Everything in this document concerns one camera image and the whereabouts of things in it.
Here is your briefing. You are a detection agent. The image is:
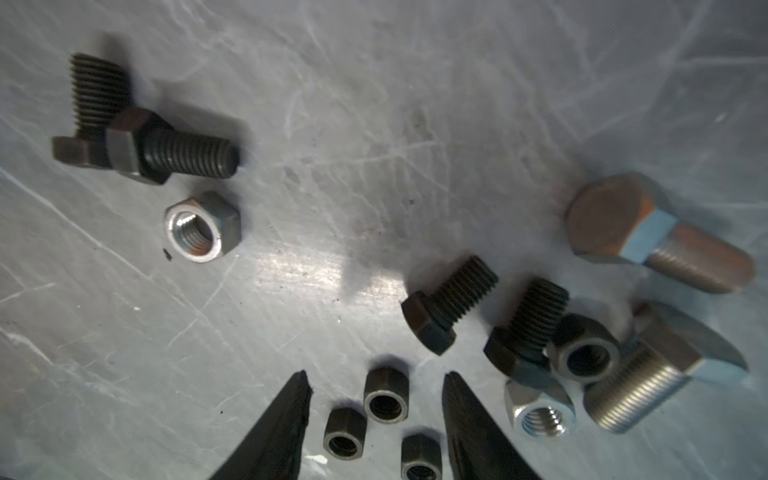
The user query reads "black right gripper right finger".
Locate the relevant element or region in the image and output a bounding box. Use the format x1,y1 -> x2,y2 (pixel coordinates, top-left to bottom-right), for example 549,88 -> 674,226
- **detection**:
442,371 -> 540,480

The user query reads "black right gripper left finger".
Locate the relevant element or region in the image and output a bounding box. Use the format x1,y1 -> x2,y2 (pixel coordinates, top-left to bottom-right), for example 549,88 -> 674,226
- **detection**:
211,371 -> 312,480

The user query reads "black hex nut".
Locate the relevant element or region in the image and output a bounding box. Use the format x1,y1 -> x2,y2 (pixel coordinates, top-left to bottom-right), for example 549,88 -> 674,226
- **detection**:
363,366 -> 410,424
323,407 -> 367,461
401,433 -> 442,480

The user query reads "silver hex nut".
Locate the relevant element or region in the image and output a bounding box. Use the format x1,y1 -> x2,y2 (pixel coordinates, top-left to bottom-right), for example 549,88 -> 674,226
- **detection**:
546,313 -> 620,384
164,191 -> 242,264
505,379 -> 577,438

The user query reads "silver hex bolt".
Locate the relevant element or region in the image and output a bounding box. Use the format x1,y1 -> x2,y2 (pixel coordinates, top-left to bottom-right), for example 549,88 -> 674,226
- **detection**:
565,172 -> 756,294
583,301 -> 749,434

